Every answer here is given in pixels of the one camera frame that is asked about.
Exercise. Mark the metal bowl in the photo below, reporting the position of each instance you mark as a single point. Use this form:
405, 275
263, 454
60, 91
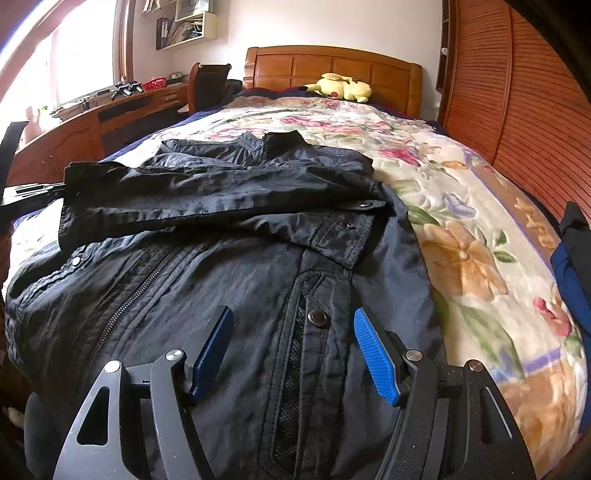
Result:
175, 75

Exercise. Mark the white paper bag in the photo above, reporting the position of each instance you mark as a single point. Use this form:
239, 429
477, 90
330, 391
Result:
196, 4

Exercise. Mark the wooden slatted wardrobe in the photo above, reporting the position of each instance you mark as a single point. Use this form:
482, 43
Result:
531, 115

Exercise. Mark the black desk gadget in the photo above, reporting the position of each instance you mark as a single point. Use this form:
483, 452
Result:
124, 90

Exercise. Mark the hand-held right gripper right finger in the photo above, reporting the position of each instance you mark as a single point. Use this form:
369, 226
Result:
376, 360

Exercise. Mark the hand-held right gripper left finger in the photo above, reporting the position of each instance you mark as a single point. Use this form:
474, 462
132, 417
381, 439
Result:
210, 353

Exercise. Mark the yellow plush toy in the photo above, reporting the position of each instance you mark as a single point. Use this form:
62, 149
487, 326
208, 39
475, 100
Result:
341, 87

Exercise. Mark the black jacket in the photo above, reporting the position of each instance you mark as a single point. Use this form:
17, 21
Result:
240, 277

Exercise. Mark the blue cloth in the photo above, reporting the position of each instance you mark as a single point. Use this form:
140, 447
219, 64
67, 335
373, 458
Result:
570, 286

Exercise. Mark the dark wooden corner shelf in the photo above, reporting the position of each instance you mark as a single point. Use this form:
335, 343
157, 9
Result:
444, 69

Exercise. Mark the black cloth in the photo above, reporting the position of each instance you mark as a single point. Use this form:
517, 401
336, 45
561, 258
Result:
575, 226

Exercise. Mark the pink bottle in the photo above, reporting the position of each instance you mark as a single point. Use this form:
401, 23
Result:
31, 124

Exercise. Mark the wooden desk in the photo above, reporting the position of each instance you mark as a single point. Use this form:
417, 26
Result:
69, 134

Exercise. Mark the row of books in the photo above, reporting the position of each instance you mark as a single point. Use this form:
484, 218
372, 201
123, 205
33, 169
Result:
180, 34

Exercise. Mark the red basket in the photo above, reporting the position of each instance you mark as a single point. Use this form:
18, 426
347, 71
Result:
154, 84

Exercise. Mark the wooden chair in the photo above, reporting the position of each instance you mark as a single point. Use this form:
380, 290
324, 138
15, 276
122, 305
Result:
212, 87

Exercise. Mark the wooden bed headboard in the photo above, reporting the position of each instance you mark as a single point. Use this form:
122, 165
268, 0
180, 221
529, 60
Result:
300, 69

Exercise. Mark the white wall shelf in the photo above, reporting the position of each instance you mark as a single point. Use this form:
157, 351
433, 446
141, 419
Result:
205, 27

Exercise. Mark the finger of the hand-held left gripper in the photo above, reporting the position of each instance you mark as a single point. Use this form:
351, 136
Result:
32, 192

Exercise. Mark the floral quilt bed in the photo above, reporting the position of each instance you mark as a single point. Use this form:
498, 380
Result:
461, 207

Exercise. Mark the wood-framed window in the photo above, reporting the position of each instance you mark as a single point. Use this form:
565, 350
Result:
78, 60

